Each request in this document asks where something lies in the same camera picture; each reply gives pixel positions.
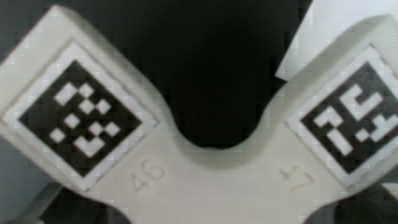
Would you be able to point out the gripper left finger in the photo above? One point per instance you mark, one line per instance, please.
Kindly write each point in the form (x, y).
(61, 207)

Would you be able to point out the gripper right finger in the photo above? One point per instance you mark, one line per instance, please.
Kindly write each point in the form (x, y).
(368, 208)

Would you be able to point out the white cross table base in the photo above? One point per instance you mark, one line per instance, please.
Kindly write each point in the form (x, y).
(86, 121)

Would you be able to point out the white marker sheet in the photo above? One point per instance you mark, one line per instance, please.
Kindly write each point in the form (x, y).
(329, 18)

